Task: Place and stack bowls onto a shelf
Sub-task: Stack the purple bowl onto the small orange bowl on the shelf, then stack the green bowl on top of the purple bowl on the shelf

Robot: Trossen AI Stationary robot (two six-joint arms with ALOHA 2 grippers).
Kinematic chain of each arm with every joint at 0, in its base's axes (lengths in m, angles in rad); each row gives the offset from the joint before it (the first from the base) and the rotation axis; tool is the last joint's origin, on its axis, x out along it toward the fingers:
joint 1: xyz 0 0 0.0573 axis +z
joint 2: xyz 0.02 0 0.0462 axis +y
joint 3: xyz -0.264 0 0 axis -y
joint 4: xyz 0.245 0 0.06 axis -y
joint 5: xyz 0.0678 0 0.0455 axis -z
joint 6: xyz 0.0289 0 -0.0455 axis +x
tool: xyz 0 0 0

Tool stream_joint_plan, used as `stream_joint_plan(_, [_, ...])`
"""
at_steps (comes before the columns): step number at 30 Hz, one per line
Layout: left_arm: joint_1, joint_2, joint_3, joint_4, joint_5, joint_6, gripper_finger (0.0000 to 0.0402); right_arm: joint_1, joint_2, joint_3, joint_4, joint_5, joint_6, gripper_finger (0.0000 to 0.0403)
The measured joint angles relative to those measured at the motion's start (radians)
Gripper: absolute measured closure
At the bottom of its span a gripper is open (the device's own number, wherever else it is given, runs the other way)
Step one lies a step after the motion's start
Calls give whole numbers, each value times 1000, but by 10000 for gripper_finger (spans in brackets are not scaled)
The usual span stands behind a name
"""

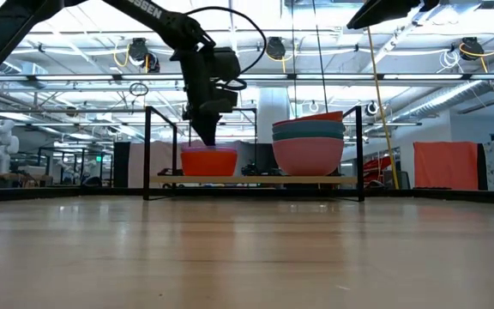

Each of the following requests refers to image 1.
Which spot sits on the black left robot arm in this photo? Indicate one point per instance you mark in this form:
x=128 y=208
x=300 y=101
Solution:
x=161 y=15

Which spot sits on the grey-blue bowl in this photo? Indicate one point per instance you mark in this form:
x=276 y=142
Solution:
x=308 y=127

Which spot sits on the teal green bowl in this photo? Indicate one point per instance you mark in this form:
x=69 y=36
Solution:
x=308 y=136

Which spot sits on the red-orange bowl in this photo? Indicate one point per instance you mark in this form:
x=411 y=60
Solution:
x=324 y=116

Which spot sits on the pink bowl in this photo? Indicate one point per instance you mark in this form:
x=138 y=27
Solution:
x=308 y=159

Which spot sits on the black divider panel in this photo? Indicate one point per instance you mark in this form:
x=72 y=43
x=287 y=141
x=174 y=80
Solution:
x=122 y=165

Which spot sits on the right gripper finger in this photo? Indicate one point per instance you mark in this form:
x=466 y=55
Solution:
x=384 y=10

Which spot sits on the long ceiling light bar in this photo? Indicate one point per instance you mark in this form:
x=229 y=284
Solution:
x=423 y=77

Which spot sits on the black frame wooden shelf rack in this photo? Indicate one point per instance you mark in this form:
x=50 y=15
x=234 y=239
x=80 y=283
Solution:
x=251 y=180

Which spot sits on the orange straight-sided bowl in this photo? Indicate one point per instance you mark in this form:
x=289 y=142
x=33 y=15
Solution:
x=208 y=164

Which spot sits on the red background object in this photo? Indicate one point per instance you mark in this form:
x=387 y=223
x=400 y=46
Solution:
x=377 y=165

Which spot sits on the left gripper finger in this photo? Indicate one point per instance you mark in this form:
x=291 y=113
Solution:
x=207 y=131

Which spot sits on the black background rig frame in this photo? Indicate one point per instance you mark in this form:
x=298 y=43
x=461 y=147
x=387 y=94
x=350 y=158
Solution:
x=247 y=110

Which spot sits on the white building column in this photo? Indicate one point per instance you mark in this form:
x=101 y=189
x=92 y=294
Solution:
x=272 y=107

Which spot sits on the silver ventilation duct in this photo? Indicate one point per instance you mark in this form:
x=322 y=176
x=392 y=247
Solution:
x=444 y=98

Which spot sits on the orange cloth panel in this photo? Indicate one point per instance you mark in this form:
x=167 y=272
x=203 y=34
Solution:
x=444 y=165

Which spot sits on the black table edge rail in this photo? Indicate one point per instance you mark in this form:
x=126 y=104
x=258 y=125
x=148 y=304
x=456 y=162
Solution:
x=465 y=195

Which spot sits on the beige divider panel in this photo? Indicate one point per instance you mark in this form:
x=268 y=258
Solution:
x=159 y=159

